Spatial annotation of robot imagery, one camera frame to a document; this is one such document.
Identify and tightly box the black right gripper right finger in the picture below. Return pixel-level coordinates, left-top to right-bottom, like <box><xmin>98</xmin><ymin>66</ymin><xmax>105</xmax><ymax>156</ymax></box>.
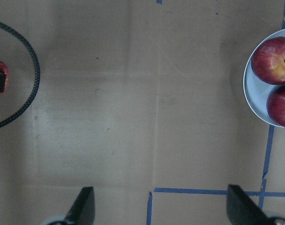
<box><xmin>227</xmin><ymin>185</ymin><xmax>273</xmax><ymax>225</ymax></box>

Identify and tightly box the red apple left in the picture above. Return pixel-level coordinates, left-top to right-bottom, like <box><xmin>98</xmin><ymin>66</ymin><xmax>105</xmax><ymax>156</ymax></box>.
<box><xmin>267</xmin><ymin>85</ymin><xmax>285</xmax><ymax>127</ymax></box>

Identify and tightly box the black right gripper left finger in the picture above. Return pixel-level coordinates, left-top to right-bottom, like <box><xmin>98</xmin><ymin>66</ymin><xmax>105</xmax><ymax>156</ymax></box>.
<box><xmin>63</xmin><ymin>187</ymin><xmax>95</xmax><ymax>225</ymax></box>

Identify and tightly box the red apple back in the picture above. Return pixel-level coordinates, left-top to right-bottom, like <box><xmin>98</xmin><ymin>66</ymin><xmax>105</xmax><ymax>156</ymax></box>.
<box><xmin>251</xmin><ymin>37</ymin><xmax>285</xmax><ymax>85</ymax></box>

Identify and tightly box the light blue plate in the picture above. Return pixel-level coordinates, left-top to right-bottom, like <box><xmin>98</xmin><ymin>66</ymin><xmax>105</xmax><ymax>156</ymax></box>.
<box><xmin>243</xmin><ymin>27</ymin><xmax>285</xmax><ymax>128</ymax></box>

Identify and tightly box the red yellow apple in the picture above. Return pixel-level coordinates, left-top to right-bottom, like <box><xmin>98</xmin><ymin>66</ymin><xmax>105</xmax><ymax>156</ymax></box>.
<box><xmin>0</xmin><ymin>57</ymin><xmax>9</xmax><ymax>100</ymax></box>

